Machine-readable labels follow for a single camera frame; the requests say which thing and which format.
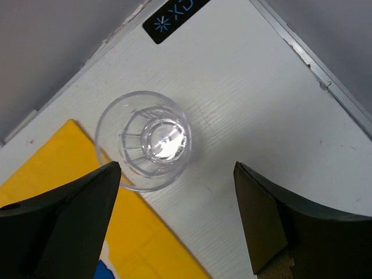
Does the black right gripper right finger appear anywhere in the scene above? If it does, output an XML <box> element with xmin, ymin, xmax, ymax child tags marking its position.
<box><xmin>234</xmin><ymin>162</ymin><xmax>371</xmax><ymax>278</ymax></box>

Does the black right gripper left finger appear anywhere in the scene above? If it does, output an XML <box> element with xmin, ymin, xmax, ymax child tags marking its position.
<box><xmin>1</xmin><ymin>162</ymin><xmax>121</xmax><ymax>278</ymax></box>

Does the yellow Pikachu cloth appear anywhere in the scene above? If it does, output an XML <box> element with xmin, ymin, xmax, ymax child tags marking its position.
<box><xmin>1</xmin><ymin>120</ymin><xmax>210</xmax><ymax>278</ymax></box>

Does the clear drinking glass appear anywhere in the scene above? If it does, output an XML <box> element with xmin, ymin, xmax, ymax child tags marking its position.
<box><xmin>94</xmin><ymin>91</ymin><xmax>192</xmax><ymax>192</ymax></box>

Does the black table logo sticker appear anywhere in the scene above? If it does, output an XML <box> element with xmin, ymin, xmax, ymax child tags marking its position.
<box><xmin>142</xmin><ymin>0</ymin><xmax>209</xmax><ymax>44</ymax></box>

